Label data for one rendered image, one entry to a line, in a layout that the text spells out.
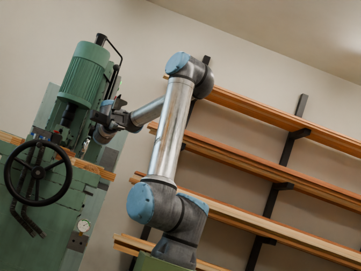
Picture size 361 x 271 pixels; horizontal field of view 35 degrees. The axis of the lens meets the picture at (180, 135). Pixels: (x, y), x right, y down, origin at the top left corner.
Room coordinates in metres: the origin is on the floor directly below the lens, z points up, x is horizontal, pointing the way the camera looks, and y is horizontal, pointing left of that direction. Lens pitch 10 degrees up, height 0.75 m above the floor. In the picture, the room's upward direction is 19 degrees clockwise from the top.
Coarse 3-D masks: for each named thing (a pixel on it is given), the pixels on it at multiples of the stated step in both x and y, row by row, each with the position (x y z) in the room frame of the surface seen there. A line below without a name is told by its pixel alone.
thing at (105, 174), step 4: (12, 140) 2.80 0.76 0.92; (16, 140) 2.80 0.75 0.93; (20, 140) 2.81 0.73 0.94; (16, 144) 2.80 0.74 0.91; (76, 160) 2.83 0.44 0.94; (76, 164) 2.83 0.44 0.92; (80, 164) 2.84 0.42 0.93; (84, 164) 2.84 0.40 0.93; (88, 164) 2.84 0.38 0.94; (100, 172) 2.85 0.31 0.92; (104, 172) 2.85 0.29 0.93; (108, 172) 2.85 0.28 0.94; (104, 176) 2.85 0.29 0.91; (108, 176) 2.85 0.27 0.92; (112, 176) 2.85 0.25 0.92; (112, 180) 2.85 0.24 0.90
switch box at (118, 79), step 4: (120, 76) 3.12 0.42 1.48; (116, 80) 3.12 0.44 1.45; (120, 80) 3.12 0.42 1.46; (108, 84) 3.11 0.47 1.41; (112, 84) 3.12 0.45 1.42; (116, 84) 3.12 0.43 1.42; (116, 88) 3.12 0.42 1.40; (104, 92) 3.11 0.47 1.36; (112, 92) 3.12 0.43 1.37; (116, 92) 3.15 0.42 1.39; (104, 96) 3.11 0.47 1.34; (108, 96) 3.12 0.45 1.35; (112, 96) 3.12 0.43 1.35
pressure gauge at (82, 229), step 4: (80, 220) 2.63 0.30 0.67; (84, 220) 2.63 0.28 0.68; (88, 220) 2.63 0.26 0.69; (80, 224) 2.63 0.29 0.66; (84, 224) 2.63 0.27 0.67; (88, 224) 2.63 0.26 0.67; (80, 228) 2.63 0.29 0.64; (84, 228) 2.63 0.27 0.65; (88, 228) 2.64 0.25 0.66; (80, 232) 2.65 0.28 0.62; (84, 232) 2.63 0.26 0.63
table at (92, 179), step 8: (0, 144) 2.65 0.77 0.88; (8, 144) 2.65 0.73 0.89; (0, 152) 2.65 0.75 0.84; (8, 152) 2.65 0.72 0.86; (24, 160) 2.57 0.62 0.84; (32, 160) 2.57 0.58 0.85; (56, 160) 2.67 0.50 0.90; (56, 168) 2.67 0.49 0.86; (64, 168) 2.68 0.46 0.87; (80, 168) 2.68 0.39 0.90; (80, 176) 2.69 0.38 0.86; (88, 176) 2.69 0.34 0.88; (96, 176) 2.69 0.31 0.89; (88, 184) 2.69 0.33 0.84; (96, 184) 2.69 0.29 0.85
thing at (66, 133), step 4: (56, 124) 2.78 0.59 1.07; (56, 128) 2.78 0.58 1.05; (60, 128) 2.78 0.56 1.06; (64, 128) 2.78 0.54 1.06; (68, 128) 2.79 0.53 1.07; (64, 132) 2.78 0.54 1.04; (68, 132) 2.79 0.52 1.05; (64, 136) 2.78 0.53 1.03; (68, 136) 2.84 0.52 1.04; (64, 140) 2.79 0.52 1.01; (64, 144) 2.91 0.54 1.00
